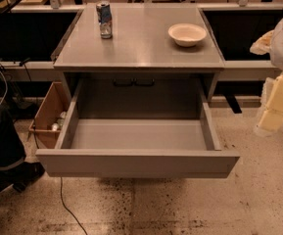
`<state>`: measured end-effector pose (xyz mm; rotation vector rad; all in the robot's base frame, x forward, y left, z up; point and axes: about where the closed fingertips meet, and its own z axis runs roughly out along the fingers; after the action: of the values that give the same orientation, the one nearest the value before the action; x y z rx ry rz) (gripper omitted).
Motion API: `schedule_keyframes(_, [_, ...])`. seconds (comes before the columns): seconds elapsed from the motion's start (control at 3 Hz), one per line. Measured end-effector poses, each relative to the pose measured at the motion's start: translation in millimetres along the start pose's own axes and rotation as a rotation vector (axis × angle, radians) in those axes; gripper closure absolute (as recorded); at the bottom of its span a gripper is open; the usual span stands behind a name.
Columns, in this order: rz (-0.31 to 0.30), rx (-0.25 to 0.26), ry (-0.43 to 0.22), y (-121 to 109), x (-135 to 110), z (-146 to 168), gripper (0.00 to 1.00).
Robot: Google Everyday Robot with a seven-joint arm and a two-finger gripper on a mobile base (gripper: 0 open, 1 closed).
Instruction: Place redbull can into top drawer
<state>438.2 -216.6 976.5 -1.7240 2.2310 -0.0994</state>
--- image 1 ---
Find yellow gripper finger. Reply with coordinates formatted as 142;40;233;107
250;30;273;55
254;72;283;137

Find redbull can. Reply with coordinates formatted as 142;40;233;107
96;1;113;39

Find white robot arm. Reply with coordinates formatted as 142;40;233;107
250;18;283;136

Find grey open top drawer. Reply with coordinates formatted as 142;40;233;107
36;78;240;178

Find white paper bowl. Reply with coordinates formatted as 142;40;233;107
168;23;207;47

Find grey metal cabinet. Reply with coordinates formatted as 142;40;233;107
50;2;226;103

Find brown cardboard box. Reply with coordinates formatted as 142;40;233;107
29;82;69;149

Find black shoe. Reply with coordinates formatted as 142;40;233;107
0;162;45;187

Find person leg dark trousers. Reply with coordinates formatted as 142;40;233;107
0;105;25;171

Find black floor cable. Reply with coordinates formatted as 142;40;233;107
59;176;89;235

